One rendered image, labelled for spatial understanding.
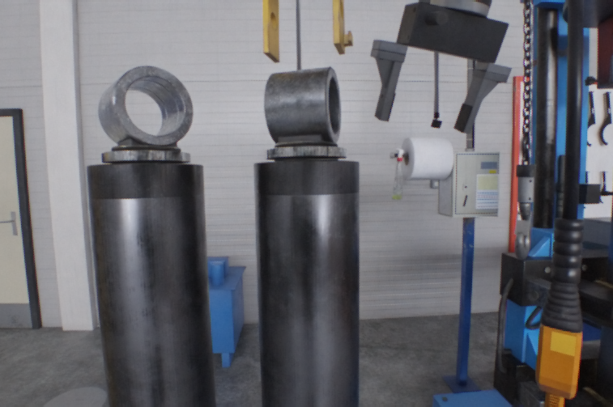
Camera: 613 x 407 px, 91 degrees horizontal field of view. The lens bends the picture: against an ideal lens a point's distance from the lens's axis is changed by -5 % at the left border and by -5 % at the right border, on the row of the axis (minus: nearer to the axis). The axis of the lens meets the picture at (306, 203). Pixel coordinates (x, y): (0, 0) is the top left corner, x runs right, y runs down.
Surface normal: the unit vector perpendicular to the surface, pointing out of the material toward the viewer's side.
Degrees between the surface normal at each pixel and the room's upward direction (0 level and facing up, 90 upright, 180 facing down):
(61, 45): 90
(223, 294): 90
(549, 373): 90
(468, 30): 114
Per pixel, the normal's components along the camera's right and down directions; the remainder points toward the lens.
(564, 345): -0.67, 0.07
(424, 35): 0.11, 0.47
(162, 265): 0.58, 0.06
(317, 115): -0.25, 0.50
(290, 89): -0.28, -0.16
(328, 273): 0.35, 0.07
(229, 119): 0.05, 0.08
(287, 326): -0.36, 0.08
